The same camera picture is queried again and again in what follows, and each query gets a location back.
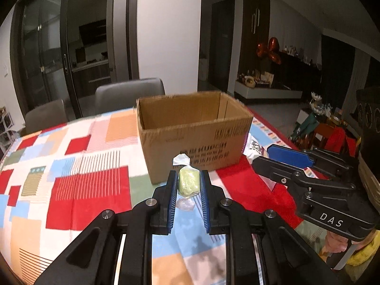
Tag red wooden chair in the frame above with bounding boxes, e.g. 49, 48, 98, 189
315, 123, 357, 156

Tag white snack packet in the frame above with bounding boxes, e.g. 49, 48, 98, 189
242, 133, 319, 192

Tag dark interior door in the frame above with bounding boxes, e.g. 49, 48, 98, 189
209, 0, 235, 92

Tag person's right forearm yellow sleeve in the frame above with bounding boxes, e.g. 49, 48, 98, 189
346, 233, 380, 266

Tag silver refrigerator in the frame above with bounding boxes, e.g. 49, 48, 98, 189
107, 0, 131, 84

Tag black framed glass sliding door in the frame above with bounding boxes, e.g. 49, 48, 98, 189
12, 0, 78, 119

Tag tall dark cabinet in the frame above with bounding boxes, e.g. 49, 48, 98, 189
240, 0, 271, 66

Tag white low console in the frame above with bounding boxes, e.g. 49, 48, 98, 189
234, 80, 303, 100

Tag wide grey dining chair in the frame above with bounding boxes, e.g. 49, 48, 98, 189
95, 78, 166, 115

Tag colourful patchwork tablecloth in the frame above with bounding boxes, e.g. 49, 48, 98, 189
0, 107, 336, 285

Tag cardboard box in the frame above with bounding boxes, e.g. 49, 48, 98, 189
136, 91, 254, 185

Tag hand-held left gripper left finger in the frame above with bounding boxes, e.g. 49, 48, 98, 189
34, 170, 179, 285

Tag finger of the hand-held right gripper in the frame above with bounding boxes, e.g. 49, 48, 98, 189
252, 155, 357, 214
266, 144, 361, 181

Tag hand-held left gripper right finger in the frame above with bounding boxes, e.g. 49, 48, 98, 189
200, 170, 339, 285

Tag small grey dining chair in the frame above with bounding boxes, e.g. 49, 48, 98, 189
25, 99, 69, 135

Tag red foil balloons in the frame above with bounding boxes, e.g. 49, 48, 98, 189
257, 37, 282, 64

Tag white storage shelf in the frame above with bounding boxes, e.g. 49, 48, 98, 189
0, 107, 15, 143

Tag person's right hand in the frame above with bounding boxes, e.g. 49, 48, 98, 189
325, 231, 349, 263

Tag green candy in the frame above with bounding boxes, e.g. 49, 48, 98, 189
174, 154, 201, 211

